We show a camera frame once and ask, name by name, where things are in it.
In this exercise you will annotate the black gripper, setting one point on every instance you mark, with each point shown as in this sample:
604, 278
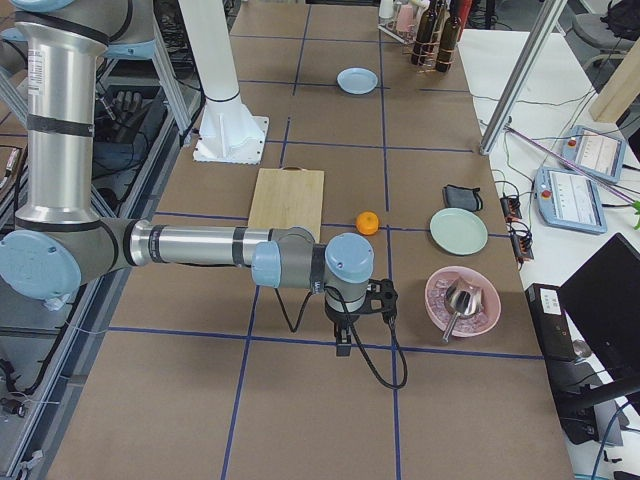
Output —
338, 318

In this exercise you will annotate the orange fruit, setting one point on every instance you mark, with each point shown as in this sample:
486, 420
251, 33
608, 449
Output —
367, 223

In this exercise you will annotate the light blue plate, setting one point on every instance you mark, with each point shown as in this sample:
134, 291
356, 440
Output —
357, 81

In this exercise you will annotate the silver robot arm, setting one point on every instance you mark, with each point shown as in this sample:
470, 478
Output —
60, 243

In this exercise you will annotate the green plate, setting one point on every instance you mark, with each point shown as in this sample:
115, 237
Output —
458, 231

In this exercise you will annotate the pink bowl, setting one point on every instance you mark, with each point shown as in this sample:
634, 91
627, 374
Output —
481, 322

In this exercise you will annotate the metal scoop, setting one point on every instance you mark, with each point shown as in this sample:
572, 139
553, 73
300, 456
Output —
462, 300

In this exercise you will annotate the bamboo cutting board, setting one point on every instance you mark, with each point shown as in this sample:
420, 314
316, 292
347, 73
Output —
285, 198

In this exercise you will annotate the dark folded cloth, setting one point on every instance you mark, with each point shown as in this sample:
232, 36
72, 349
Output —
463, 198

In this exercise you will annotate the black desktop computer box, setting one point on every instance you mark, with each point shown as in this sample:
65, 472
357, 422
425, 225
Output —
550, 322

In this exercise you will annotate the teach pendant tablet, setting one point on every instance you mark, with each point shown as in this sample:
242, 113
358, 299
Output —
599, 153
568, 200

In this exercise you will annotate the black computer monitor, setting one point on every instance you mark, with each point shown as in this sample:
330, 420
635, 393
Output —
602, 300

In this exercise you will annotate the dark wine bottle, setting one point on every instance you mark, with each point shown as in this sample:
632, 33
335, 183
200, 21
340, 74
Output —
423, 44
449, 38

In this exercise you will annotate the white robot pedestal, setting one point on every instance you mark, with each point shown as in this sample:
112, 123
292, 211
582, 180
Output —
228, 132

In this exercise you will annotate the aluminium frame post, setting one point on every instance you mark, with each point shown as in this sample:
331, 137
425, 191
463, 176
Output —
533, 46

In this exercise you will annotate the copper wire bottle rack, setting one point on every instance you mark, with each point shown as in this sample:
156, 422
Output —
435, 51

